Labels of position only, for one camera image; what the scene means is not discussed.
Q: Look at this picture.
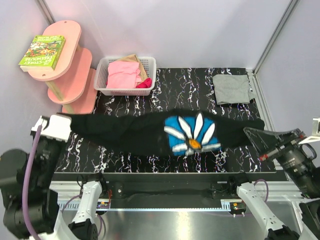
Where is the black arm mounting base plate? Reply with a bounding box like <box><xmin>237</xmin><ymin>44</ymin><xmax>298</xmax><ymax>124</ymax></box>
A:
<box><xmin>79</xmin><ymin>172</ymin><xmax>257</xmax><ymax>210</ymax></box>

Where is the beige garment in basket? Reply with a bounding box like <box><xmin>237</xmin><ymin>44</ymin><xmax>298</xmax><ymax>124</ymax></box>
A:
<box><xmin>118</xmin><ymin>54</ymin><xmax>148</xmax><ymax>82</ymax></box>

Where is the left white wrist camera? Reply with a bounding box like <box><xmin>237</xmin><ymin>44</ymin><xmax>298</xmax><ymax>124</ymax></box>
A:
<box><xmin>30</xmin><ymin>114</ymin><xmax>72</xmax><ymax>143</ymax></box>

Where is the pink t-shirt in basket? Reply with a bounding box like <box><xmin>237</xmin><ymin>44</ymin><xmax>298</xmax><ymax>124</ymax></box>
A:
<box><xmin>106</xmin><ymin>61</ymin><xmax>141</xmax><ymax>89</ymax></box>

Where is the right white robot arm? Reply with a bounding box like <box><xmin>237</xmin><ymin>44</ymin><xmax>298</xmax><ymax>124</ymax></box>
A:
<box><xmin>227</xmin><ymin>127</ymin><xmax>320</xmax><ymax>240</ymax></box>

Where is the magenta garment in basket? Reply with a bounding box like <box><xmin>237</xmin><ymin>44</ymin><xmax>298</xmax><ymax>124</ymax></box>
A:
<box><xmin>136</xmin><ymin>77</ymin><xmax>153</xmax><ymax>89</ymax></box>

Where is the white plastic laundry basket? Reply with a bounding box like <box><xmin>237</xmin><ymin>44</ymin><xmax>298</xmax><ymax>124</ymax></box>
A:
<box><xmin>93</xmin><ymin>56</ymin><xmax>157</xmax><ymax>96</ymax></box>

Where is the folded grey t-shirt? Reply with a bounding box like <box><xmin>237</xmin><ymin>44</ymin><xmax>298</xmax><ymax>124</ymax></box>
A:
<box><xmin>212</xmin><ymin>74</ymin><xmax>256</xmax><ymax>105</ymax></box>

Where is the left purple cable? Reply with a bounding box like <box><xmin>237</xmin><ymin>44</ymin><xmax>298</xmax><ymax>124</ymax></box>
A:
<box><xmin>21</xmin><ymin>126</ymin><xmax>107</xmax><ymax>237</ymax></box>

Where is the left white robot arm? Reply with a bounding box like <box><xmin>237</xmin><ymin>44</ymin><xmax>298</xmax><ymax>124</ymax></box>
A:
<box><xmin>0</xmin><ymin>140</ymin><xmax>108</xmax><ymax>240</ymax></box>

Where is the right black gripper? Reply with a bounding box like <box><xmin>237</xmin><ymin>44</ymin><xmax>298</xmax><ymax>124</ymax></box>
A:
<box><xmin>243</xmin><ymin>124</ymin><xmax>320</xmax><ymax>196</ymax></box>

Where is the pink tiered wooden shelf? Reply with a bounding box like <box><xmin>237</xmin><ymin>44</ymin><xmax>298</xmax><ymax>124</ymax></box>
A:
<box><xmin>29</xmin><ymin>20</ymin><xmax>97</xmax><ymax>114</ymax></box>

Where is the green storey treehouse book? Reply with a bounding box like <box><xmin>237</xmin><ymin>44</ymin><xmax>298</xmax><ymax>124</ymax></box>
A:
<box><xmin>18</xmin><ymin>35</ymin><xmax>66</xmax><ymax>72</ymax></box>

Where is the black daisy print t-shirt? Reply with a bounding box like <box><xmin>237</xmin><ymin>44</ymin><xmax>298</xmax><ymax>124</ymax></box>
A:
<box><xmin>67</xmin><ymin>109</ymin><xmax>265</xmax><ymax>157</ymax></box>

